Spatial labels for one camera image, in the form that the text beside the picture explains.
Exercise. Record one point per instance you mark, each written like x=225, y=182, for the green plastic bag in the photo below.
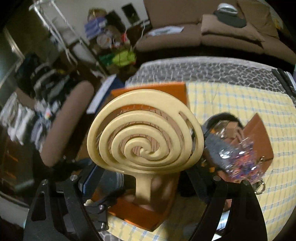
x=124, y=58

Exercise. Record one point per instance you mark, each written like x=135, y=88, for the cream spiral wooden paddle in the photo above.
x=145, y=133

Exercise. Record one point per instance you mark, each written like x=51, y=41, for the orange cardboard box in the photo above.
x=150, y=216

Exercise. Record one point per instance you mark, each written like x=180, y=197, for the grey felt strip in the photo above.
x=217, y=152

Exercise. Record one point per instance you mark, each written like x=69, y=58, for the brown sofa cushion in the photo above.
x=211, y=25

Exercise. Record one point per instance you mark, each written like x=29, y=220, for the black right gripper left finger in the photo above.
x=76, y=208

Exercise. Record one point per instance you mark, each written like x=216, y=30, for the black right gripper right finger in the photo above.
x=245, y=219

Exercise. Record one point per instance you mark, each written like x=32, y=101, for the clear bag of beads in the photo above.
x=244, y=164

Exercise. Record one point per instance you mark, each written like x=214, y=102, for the brown leather wallet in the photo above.
x=262, y=145

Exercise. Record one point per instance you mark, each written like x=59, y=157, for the brown sofa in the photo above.
x=177, y=24

